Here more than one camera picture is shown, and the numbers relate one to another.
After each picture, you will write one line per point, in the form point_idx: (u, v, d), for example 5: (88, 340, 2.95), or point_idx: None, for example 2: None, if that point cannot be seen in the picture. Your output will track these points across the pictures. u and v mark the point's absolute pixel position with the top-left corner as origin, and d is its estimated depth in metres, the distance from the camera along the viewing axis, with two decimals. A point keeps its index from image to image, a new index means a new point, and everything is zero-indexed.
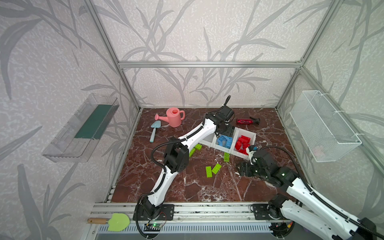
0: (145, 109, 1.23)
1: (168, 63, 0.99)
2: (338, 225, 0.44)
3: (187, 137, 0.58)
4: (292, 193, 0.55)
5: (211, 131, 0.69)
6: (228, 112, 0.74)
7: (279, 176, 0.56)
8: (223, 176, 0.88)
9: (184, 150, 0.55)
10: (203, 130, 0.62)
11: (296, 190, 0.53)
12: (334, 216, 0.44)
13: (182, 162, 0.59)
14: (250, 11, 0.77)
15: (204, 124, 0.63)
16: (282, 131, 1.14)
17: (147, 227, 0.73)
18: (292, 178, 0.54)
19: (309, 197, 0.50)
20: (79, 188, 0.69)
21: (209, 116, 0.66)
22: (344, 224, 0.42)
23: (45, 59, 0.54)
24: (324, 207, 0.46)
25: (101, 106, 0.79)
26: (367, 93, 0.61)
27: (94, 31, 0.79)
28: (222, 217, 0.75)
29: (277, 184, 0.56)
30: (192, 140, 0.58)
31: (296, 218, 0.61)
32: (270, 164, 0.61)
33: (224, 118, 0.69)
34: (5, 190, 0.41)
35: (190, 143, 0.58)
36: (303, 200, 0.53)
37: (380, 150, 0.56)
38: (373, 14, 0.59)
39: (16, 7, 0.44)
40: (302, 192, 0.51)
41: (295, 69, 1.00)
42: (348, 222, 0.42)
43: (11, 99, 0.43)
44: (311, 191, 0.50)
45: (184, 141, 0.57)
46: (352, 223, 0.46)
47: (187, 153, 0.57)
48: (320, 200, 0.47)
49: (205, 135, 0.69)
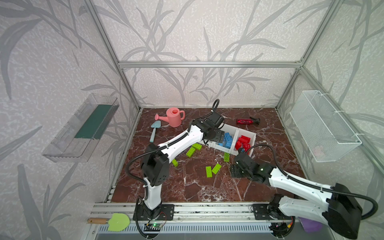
0: (145, 109, 1.23)
1: (168, 63, 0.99)
2: (316, 198, 0.47)
3: (168, 144, 0.51)
4: (274, 184, 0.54)
5: (197, 138, 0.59)
6: (217, 118, 0.68)
7: (260, 172, 0.60)
8: (223, 176, 0.88)
9: (163, 160, 0.46)
10: (188, 137, 0.55)
11: (275, 179, 0.57)
12: (311, 191, 0.47)
13: (160, 175, 0.50)
14: (251, 11, 0.77)
15: (189, 130, 0.56)
16: (282, 131, 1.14)
17: (147, 227, 0.73)
18: (270, 169, 0.57)
19: (287, 181, 0.53)
20: (79, 188, 0.69)
21: (196, 122, 0.60)
22: (320, 195, 0.45)
23: (45, 59, 0.54)
24: (300, 186, 0.50)
25: (101, 106, 0.79)
26: (367, 93, 0.61)
27: (94, 31, 0.79)
28: (222, 217, 0.75)
29: (261, 180, 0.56)
30: (175, 148, 0.51)
31: (293, 210, 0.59)
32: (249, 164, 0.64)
33: (214, 125, 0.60)
34: (5, 190, 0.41)
35: (172, 152, 0.50)
36: (284, 186, 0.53)
37: (380, 150, 0.56)
38: (373, 14, 0.59)
39: (16, 7, 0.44)
40: (280, 179, 0.55)
41: (295, 69, 1.00)
42: (323, 192, 0.45)
43: (12, 99, 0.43)
44: (286, 176, 0.53)
45: (165, 149, 0.49)
46: (326, 192, 0.44)
47: (166, 164, 0.49)
48: (296, 180, 0.51)
49: (190, 143, 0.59)
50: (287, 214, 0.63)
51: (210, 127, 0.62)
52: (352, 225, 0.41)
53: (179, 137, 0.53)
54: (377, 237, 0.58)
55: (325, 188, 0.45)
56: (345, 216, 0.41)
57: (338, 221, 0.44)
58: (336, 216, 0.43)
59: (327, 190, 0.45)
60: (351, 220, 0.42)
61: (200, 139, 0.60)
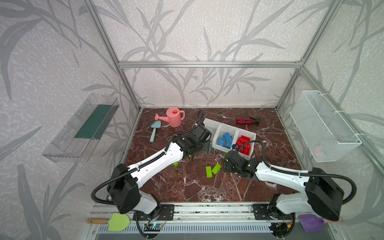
0: (145, 109, 1.23)
1: (168, 63, 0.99)
2: (296, 184, 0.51)
3: (139, 166, 0.45)
4: (261, 178, 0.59)
5: (176, 158, 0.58)
6: (202, 133, 0.62)
7: (248, 168, 0.62)
8: (223, 176, 0.88)
9: (130, 186, 0.40)
10: (165, 157, 0.50)
11: (260, 172, 0.60)
12: (291, 177, 0.50)
13: (129, 202, 0.45)
14: (250, 11, 0.77)
15: (167, 149, 0.51)
16: (282, 131, 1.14)
17: (147, 227, 0.73)
18: (256, 164, 0.60)
19: (271, 172, 0.56)
20: (79, 188, 0.69)
21: (177, 139, 0.55)
22: (299, 180, 0.47)
23: (45, 59, 0.54)
24: (282, 175, 0.52)
25: (101, 106, 0.79)
26: (367, 93, 0.61)
27: (94, 31, 0.79)
28: (222, 217, 0.75)
29: (249, 176, 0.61)
30: (147, 171, 0.45)
31: (288, 206, 0.62)
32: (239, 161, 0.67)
33: (197, 141, 0.63)
34: (5, 190, 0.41)
35: (143, 175, 0.45)
36: (269, 178, 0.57)
37: (380, 150, 0.56)
38: (373, 14, 0.59)
39: (16, 7, 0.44)
40: (265, 171, 0.58)
41: (295, 69, 1.00)
42: (301, 177, 0.47)
43: (11, 100, 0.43)
44: (269, 167, 0.56)
45: (135, 172, 0.43)
46: (304, 177, 0.46)
47: (135, 190, 0.43)
48: (279, 170, 0.53)
49: (166, 164, 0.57)
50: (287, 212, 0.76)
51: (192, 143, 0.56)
52: (330, 206, 0.43)
53: (154, 157, 0.48)
54: (377, 237, 0.58)
55: (302, 174, 0.47)
56: (321, 197, 0.43)
57: (318, 203, 0.45)
58: (314, 198, 0.45)
59: (304, 175, 0.47)
60: (328, 200, 0.43)
61: (179, 158, 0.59)
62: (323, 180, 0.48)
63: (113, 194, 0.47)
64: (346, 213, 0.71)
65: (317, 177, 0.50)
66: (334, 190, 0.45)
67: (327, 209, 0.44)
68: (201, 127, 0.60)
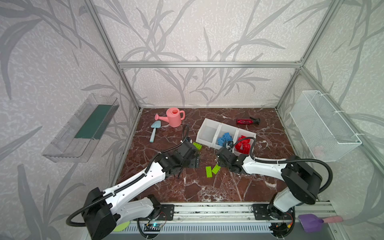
0: (145, 109, 1.23)
1: (168, 64, 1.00)
2: (275, 171, 0.53)
3: (116, 190, 0.43)
4: (248, 170, 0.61)
5: (157, 179, 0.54)
6: (187, 150, 0.60)
7: (237, 163, 0.66)
8: (223, 176, 0.88)
9: (104, 214, 0.39)
10: (145, 180, 0.48)
11: (246, 165, 0.63)
12: (271, 166, 0.54)
13: (103, 229, 0.43)
14: (250, 11, 0.77)
15: (148, 170, 0.49)
16: (282, 131, 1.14)
17: (148, 227, 0.73)
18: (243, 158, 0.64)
19: (254, 164, 0.60)
20: (79, 188, 0.69)
21: (160, 158, 0.54)
22: (277, 168, 0.51)
23: (45, 59, 0.54)
24: (264, 165, 0.56)
25: (101, 106, 0.79)
26: (367, 93, 0.61)
27: (94, 31, 0.79)
28: (222, 217, 0.75)
29: (237, 170, 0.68)
30: (123, 195, 0.44)
31: (283, 202, 0.63)
32: (229, 157, 0.71)
33: (181, 160, 0.59)
34: (5, 190, 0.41)
35: (119, 201, 0.43)
36: (255, 169, 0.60)
37: (380, 150, 0.56)
38: (373, 15, 0.59)
39: (16, 7, 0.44)
40: (249, 163, 0.62)
41: (295, 70, 1.01)
42: (279, 165, 0.50)
43: (11, 100, 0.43)
44: (254, 158, 0.60)
45: (109, 198, 0.41)
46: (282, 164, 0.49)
47: (109, 217, 0.42)
48: (261, 161, 0.57)
49: (146, 186, 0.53)
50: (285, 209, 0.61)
51: (176, 163, 0.55)
52: (306, 189, 0.45)
53: (134, 180, 0.46)
54: (377, 237, 0.58)
55: (280, 162, 0.51)
56: (297, 182, 0.46)
57: (295, 187, 0.48)
58: (291, 183, 0.48)
59: (282, 162, 0.50)
60: (304, 184, 0.45)
61: (161, 179, 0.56)
62: (301, 167, 0.51)
63: (86, 222, 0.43)
64: (346, 213, 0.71)
65: (296, 165, 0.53)
66: (311, 175, 0.48)
67: (304, 193, 0.47)
68: (186, 145, 0.58)
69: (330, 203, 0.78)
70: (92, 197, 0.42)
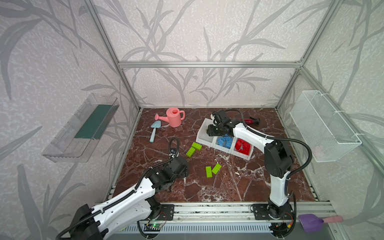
0: (145, 109, 1.23)
1: (168, 64, 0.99)
2: (259, 143, 0.59)
3: (104, 207, 0.44)
4: (236, 134, 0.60)
5: (147, 195, 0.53)
6: (177, 166, 0.62)
7: (229, 123, 0.70)
8: (223, 176, 0.88)
9: (90, 232, 0.39)
10: (134, 197, 0.50)
11: (238, 129, 0.67)
12: (258, 138, 0.58)
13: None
14: (250, 11, 0.77)
15: (137, 187, 0.50)
16: (282, 131, 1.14)
17: (148, 227, 0.73)
18: (236, 122, 0.68)
19: (246, 132, 0.64)
20: (79, 188, 0.69)
21: (151, 174, 0.55)
22: (263, 140, 0.55)
23: (45, 59, 0.54)
24: (255, 135, 0.59)
25: (101, 107, 0.79)
26: (366, 93, 0.61)
27: (94, 31, 0.79)
28: (222, 217, 0.75)
29: (227, 132, 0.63)
30: (112, 212, 0.45)
31: (275, 192, 0.65)
32: (223, 118, 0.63)
33: (172, 175, 0.60)
34: (5, 190, 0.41)
35: (107, 218, 0.44)
36: (242, 136, 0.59)
37: (380, 150, 0.56)
38: (373, 15, 0.59)
39: (16, 7, 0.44)
40: (240, 129, 0.66)
41: (295, 70, 1.01)
42: (266, 139, 0.55)
43: (11, 100, 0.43)
44: (246, 126, 0.64)
45: (98, 215, 0.42)
46: (269, 139, 0.55)
47: (95, 237, 0.43)
48: (255, 132, 0.60)
49: (137, 202, 0.60)
50: (281, 202, 0.65)
51: (167, 179, 0.57)
52: (277, 164, 0.52)
53: (123, 196, 0.47)
54: (377, 237, 0.58)
55: (268, 136, 0.56)
56: (274, 157, 0.52)
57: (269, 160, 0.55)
58: (268, 155, 0.54)
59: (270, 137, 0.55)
60: (278, 159, 0.53)
61: (151, 195, 0.67)
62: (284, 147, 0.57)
63: None
64: (346, 214, 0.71)
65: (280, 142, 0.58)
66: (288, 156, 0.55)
67: (274, 167, 0.54)
68: (177, 161, 0.60)
69: (330, 203, 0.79)
70: (80, 214, 0.42)
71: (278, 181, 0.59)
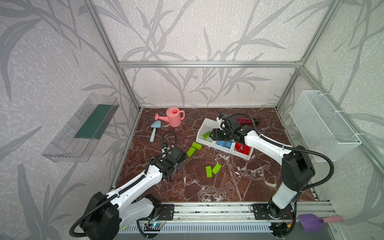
0: (145, 109, 1.23)
1: (167, 63, 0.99)
2: (276, 153, 0.53)
3: (119, 191, 0.44)
4: (248, 142, 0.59)
5: (155, 180, 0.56)
6: (179, 154, 0.67)
7: (239, 131, 0.66)
8: (223, 176, 0.88)
9: (111, 214, 0.39)
10: (144, 181, 0.50)
11: (250, 138, 0.63)
12: (274, 148, 0.53)
13: (108, 232, 0.42)
14: (250, 11, 0.77)
15: (146, 172, 0.52)
16: (282, 131, 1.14)
17: (148, 227, 0.73)
18: (248, 129, 0.64)
19: (258, 140, 0.59)
20: (79, 188, 0.69)
21: (156, 161, 0.57)
22: (280, 151, 0.50)
23: (45, 59, 0.54)
24: (269, 144, 0.55)
25: (101, 106, 0.79)
26: (367, 93, 0.61)
27: (94, 31, 0.79)
28: (222, 217, 0.75)
29: (238, 139, 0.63)
30: (127, 195, 0.45)
31: (281, 197, 0.63)
32: (233, 124, 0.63)
33: (175, 162, 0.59)
34: (5, 190, 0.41)
35: (124, 201, 0.44)
36: (254, 144, 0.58)
37: (380, 150, 0.56)
38: (373, 14, 0.59)
39: (16, 7, 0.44)
40: (253, 137, 0.61)
41: (295, 69, 1.00)
42: (283, 149, 0.50)
43: (11, 100, 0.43)
44: (259, 135, 0.59)
45: (114, 199, 0.42)
46: (286, 149, 0.50)
47: (115, 217, 0.42)
48: (267, 140, 0.56)
49: (147, 187, 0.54)
50: (283, 206, 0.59)
51: (170, 165, 0.60)
52: (298, 177, 0.48)
53: (134, 181, 0.48)
54: (377, 237, 0.58)
55: (285, 146, 0.51)
56: (293, 168, 0.47)
57: (288, 172, 0.49)
58: (287, 167, 0.49)
59: (287, 147, 0.51)
60: (298, 172, 0.48)
61: (158, 181, 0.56)
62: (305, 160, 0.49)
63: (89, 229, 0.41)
64: (346, 213, 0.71)
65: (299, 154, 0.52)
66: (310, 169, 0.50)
67: (294, 181, 0.49)
68: (178, 148, 0.65)
69: (330, 203, 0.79)
70: None
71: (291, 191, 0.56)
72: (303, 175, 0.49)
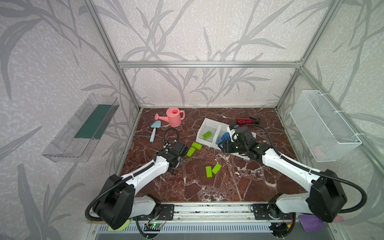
0: (145, 109, 1.23)
1: (167, 63, 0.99)
2: (302, 178, 0.48)
3: (133, 174, 0.47)
4: (267, 162, 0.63)
5: (163, 169, 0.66)
6: (181, 146, 0.71)
7: (257, 149, 0.61)
8: (223, 176, 0.88)
9: (128, 192, 0.42)
10: (155, 167, 0.54)
11: (268, 157, 0.57)
12: (299, 172, 0.48)
13: (123, 211, 0.43)
14: (250, 11, 0.77)
15: (155, 161, 0.55)
16: (282, 131, 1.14)
17: (148, 227, 0.73)
18: (266, 148, 0.59)
19: (279, 160, 0.54)
20: (79, 188, 0.69)
21: (162, 153, 0.61)
22: (307, 177, 0.45)
23: (45, 59, 0.54)
24: (292, 167, 0.50)
25: (101, 106, 0.79)
26: (367, 93, 0.61)
27: (94, 31, 0.79)
28: (222, 217, 0.75)
29: (254, 157, 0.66)
30: (141, 178, 0.48)
31: (287, 204, 0.61)
32: (248, 139, 0.65)
33: (178, 154, 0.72)
34: (5, 190, 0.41)
35: (138, 182, 0.47)
36: (274, 164, 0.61)
37: (380, 150, 0.56)
38: (373, 14, 0.59)
39: (16, 7, 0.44)
40: (273, 157, 0.56)
41: (295, 70, 1.01)
42: (310, 174, 0.45)
43: (11, 99, 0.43)
44: (279, 154, 0.54)
45: (129, 180, 0.45)
46: (314, 174, 0.45)
47: (130, 197, 0.43)
48: (288, 161, 0.51)
49: (155, 174, 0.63)
50: (285, 211, 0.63)
51: (175, 156, 0.63)
52: (329, 208, 0.42)
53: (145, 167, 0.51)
54: (377, 237, 0.58)
55: (313, 171, 0.46)
56: (325, 199, 0.42)
57: (316, 200, 0.44)
58: (317, 196, 0.43)
59: (314, 172, 0.45)
60: (329, 202, 0.43)
61: (164, 170, 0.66)
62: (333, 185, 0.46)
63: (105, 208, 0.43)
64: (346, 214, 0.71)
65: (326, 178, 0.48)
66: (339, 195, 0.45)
67: (324, 210, 0.44)
68: (180, 143, 0.69)
69: None
70: None
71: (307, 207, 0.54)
72: (335, 204, 0.43)
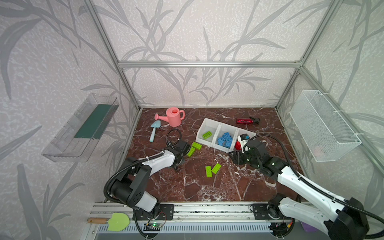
0: (145, 109, 1.23)
1: (168, 63, 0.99)
2: (326, 207, 0.45)
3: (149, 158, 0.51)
4: (283, 181, 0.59)
5: (170, 161, 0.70)
6: (184, 144, 0.76)
7: (270, 166, 0.58)
8: (223, 176, 0.88)
9: (145, 171, 0.46)
10: (165, 155, 0.59)
11: (285, 177, 0.55)
12: (321, 198, 0.45)
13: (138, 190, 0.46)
14: (250, 11, 0.77)
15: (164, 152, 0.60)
16: (282, 131, 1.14)
17: (147, 227, 0.73)
18: (282, 167, 0.55)
19: (297, 182, 0.51)
20: (79, 188, 0.69)
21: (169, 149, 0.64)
22: (331, 205, 0.43)
23: (45, 59, 0.54)
24: (311, 190, 0.47)
25: (101, 107, 0.79)
26: (367, 93, 0.61)
27: (94, 31, 0.79)
28: (222, 217, 0.75)
29: (269, 175, 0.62)
30: (153, 163, 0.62)
31: (294, 214, 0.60)
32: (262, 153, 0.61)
33: (182, 151, 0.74)
34: (5, 190, 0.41)
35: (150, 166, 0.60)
36: (291, 185, 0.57)
37: (380, 150, 0.56)
38: (373, 15, 0.59)
39: (16, 7, 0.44)
40: (291, 178, 0.53)
41: (295, 70, 1.01)
42: (335, 202, 0.43)
43: (11, 100, 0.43)
44: (298, 176, 0.51)
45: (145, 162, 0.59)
46: (339, 203, 0.42)
47: (146, 176, 0.47)
48: (308, 184, 0.49)
49: (164, 163, 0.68)
50: (287, 215, 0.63)
51: (179, 152, 0.68)
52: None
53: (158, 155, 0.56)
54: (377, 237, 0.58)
55: (337, 199, 0.43)
56: (350, 230, 0.40)
57: (341, 232, 0.42)
58: (343, 228, 0.41)
59: (339, 201, 0.43)
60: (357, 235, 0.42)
61: (171, 162, 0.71)
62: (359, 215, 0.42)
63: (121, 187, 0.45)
64: None
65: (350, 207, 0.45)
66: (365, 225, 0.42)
67: None
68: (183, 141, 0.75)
69: None
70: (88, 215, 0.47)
71: (320, 226, 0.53)
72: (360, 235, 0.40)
